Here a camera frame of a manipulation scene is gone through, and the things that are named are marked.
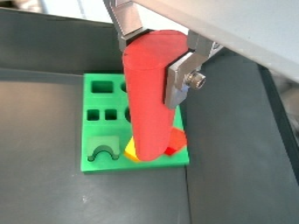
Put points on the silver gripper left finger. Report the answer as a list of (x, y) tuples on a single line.
[(127, 21)]

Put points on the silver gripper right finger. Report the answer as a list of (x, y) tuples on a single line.
[(183, 72)]

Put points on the red cylinder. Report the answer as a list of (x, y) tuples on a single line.
[(146, 58)]

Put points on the green shape sorter board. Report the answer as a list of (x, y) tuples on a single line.
[(106, 118)]

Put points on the red hexagonal block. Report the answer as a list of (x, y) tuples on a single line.
[(178, 142)]

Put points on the yellow faceted block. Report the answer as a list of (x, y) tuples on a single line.
[(130, 152)]

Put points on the green notched block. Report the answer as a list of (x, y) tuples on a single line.
[(103, 144)]

